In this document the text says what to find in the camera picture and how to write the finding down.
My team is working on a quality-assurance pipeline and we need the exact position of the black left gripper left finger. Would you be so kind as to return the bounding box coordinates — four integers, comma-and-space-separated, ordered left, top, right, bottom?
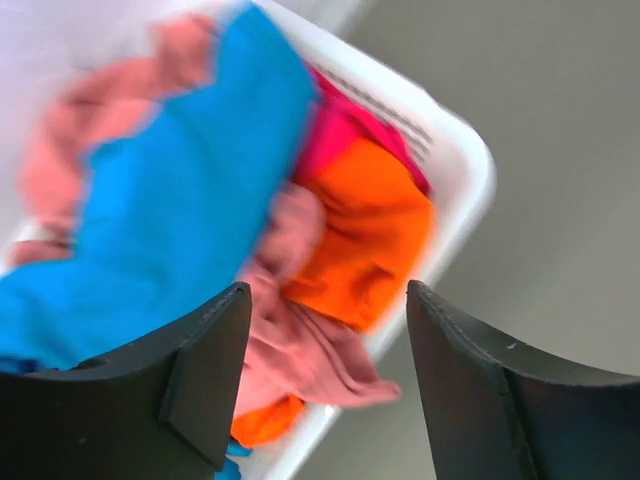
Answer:
1, 283, 252, 479

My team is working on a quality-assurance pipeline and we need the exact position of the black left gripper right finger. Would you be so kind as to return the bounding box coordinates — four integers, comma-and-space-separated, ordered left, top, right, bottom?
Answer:
406, 280, 639, 479

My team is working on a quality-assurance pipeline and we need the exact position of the blue t shirt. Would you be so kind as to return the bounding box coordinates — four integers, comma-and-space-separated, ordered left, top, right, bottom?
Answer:
1, 5, 316, 375

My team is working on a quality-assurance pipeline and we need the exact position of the salmon pink t shirt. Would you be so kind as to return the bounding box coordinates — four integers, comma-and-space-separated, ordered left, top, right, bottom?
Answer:
9, 15, 399, 421

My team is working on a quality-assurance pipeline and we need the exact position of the orange t shirt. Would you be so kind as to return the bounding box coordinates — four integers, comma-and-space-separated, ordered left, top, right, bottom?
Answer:
231, 139, 435, 448

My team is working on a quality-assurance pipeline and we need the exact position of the magenta t shirt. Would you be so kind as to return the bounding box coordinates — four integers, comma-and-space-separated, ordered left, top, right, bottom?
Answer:
293, 67, 430, 194

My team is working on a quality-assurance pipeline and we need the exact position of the white plastic laundry basket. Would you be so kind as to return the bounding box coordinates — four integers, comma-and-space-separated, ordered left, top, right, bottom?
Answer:
0, 0, 499, 480

